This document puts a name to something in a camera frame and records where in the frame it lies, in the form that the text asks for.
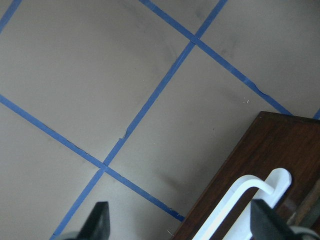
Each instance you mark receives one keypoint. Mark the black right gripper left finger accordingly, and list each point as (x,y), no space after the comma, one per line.
(97,225)

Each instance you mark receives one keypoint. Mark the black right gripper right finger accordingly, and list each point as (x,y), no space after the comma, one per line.
(265,224)

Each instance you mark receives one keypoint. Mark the white drawer handle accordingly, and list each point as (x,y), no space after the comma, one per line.
(271,190)

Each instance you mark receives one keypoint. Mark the dark wooden drawer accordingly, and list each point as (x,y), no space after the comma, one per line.
(272,141)

